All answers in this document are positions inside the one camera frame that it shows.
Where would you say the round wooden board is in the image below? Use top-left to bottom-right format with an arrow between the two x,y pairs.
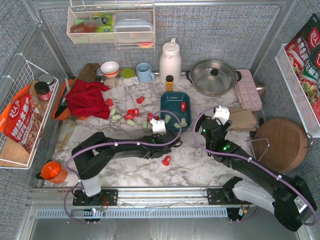
251,118 -> 308,173

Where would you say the red seasoning packet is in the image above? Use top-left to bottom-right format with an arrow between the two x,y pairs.
284,13 -> 320,121

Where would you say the orange juice bottle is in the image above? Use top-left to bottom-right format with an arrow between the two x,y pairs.
165,75 -> 174,92

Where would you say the black knife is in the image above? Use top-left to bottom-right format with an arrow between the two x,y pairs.
54,104 -> 67,119

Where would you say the white wire basket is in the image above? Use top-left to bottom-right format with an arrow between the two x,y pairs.
0,58 -> 59,169

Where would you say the white orange bowl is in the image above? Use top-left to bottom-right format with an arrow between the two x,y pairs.
100,61 -> 120,78

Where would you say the steel pot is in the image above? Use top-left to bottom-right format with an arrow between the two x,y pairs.
185,59 -> 242,97

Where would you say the orange mug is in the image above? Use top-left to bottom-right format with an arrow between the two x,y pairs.
35,161 -> 68,184

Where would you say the red snack bag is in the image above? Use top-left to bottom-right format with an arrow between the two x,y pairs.
0,84 -> 42,154

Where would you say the white mesh rack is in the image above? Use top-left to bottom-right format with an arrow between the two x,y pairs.
275,43 -> 320,138

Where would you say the green drink bottle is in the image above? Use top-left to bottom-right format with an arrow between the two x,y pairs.
90,13 -> 114,33

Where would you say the dark lid jar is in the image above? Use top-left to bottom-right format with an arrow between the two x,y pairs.
34,81 -> 52,102

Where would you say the white thermos jug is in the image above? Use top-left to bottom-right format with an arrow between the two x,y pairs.
159,38 -> 182,84

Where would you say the teal storage basket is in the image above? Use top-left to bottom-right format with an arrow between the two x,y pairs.
160,91 -> 192,133

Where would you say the blue mug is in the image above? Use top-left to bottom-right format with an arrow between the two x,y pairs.
136,62 -> 155,83

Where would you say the metal lid jar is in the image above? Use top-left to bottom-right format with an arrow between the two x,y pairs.
38,73 -> 55,92

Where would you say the clear wall shelf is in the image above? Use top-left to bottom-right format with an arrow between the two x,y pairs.
66,3 -> 156,48

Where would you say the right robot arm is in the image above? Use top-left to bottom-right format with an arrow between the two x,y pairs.
192,106 -> 319,232

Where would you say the olive brown cloth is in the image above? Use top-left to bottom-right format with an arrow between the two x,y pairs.
77,63 -> 100,83

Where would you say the red cloth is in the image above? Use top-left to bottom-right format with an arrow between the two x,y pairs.
65,79 -> 111,120

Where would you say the pink egg tray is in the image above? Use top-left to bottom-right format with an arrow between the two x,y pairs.
234,69 -> 262,111

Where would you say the green lidded cup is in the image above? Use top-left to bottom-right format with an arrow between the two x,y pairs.
120,68 -> 139,87

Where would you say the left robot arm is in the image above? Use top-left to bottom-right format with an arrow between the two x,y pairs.
66,116 -> 183,206

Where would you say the brown cardboard sheet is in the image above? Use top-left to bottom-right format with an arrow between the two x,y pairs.
228,106 -> 259,131

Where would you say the orange tray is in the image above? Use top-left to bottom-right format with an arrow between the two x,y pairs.
51,79 -> 86,121

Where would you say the clear plastic food box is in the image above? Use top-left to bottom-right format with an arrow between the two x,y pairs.
113,11 -> 154,43

